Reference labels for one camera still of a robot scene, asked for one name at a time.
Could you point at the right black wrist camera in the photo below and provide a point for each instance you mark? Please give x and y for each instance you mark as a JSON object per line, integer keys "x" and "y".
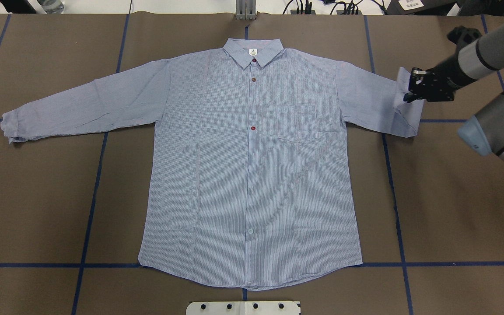
{"x": 462, "y": 36}

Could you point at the light blue striped shirt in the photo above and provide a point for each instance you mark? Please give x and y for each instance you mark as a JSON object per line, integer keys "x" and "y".
{"x": 250, "y": 183}

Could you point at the clear plastic water bottle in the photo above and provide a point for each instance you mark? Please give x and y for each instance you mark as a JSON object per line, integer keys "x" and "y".
{"x": 52, "y": 6}

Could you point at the grey aluminium frame post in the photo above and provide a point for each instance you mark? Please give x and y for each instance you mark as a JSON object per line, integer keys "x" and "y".
{"x": 245, "y": 10}

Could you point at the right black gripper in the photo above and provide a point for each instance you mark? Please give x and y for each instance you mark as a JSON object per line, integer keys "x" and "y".
{"x": 448, "y": 74}

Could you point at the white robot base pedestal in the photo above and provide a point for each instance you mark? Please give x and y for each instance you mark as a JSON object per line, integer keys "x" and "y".
{"x": 244, "y": 308}

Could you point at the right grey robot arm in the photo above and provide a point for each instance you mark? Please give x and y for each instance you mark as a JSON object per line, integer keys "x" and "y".
{"x": 478, "y": 55}

